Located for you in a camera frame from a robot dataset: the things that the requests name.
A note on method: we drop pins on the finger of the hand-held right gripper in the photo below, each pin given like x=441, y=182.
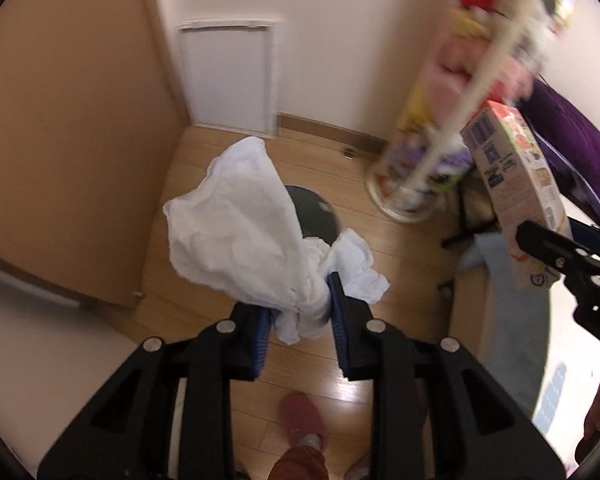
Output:
x=595, y=237
x=545, y=247

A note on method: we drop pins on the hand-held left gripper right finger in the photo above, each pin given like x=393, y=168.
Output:
x=340, y=330

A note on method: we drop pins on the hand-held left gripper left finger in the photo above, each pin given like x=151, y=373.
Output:
x=260, y=345

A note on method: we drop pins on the beige printed carton box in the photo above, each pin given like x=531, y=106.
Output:
x=510, y=180

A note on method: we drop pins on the round grey trash bin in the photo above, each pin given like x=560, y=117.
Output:
x=312, y=210

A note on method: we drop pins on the white tissue paper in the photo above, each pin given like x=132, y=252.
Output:
x=240, y=220

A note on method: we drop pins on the pink slipper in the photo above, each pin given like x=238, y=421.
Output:
x=300, y=415
x=360, y=467

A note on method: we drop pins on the white patterned mat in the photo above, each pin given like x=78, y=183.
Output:
x=570, y=385

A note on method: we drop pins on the light grey-blue cloth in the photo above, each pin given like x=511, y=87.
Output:
x=515, y=335

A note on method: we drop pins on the purple cloth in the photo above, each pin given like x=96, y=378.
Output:
x=580, y=150

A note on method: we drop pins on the person's leg in orange trousers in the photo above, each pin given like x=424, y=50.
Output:
x=300, y=465

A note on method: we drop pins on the round floor door stop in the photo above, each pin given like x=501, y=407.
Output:
x=350, y=152

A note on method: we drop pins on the clear tube bag of plush toys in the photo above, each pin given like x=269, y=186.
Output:
x=430, y=110

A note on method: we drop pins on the white framed panel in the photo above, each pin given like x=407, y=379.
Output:
x=225, y=75

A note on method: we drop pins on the brown door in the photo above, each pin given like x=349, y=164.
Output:
x=80, y=135

